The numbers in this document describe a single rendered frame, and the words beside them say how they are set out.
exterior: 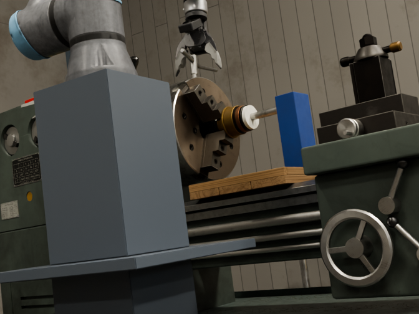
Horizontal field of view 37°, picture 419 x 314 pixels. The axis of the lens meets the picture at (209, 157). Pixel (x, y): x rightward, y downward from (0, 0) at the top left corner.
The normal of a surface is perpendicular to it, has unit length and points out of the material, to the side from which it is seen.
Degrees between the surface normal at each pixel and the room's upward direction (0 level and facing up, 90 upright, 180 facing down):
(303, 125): 90
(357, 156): 90
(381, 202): 90
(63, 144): 90
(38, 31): 113
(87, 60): 73
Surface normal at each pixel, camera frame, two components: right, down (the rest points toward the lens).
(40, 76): 0.83, -0.18
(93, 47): -0.07, -0.41
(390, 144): -0.62, -0.01
